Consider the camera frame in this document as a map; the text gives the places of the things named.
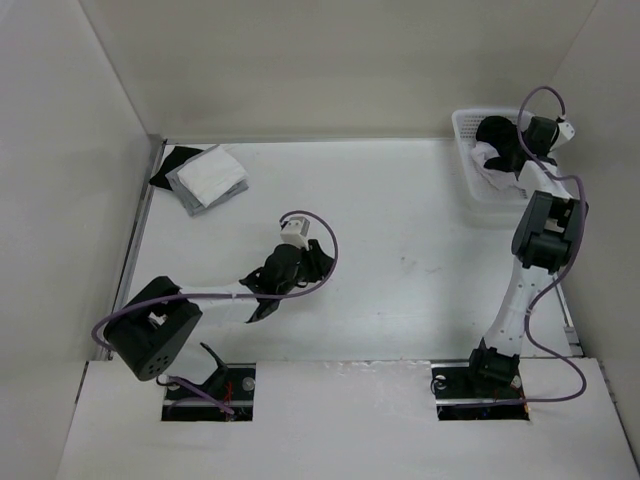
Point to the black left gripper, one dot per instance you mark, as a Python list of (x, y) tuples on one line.
[(318, 262)]

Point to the black tank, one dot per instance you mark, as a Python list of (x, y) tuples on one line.
[(176, 158), (501, 134)]

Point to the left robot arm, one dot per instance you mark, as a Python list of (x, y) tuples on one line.
[(151, 330)]

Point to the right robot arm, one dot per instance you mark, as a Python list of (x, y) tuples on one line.
[(545, 243)]

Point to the folded white tank top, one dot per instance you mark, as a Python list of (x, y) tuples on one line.
[(211, 175)]

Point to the folded grey tank top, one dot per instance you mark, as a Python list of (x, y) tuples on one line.
[(190, 203)]

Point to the folded black tank top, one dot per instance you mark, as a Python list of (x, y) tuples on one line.
[(176, 158)]

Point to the white tank top in basket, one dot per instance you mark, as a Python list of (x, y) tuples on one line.
[(492, 166)]

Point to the white plastic basket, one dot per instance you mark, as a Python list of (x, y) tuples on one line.
[(490, 192)]

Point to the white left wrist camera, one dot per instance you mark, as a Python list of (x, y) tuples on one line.
[(294, 232)]

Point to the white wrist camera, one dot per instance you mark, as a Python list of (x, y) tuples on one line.
[(566, 132), (294, 232)]

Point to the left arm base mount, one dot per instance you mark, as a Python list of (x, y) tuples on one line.
[(226, 396)]

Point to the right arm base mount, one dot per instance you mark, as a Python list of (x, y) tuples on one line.
[(459, 398)]

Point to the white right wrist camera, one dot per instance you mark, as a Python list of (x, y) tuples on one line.
[(566, 132)]

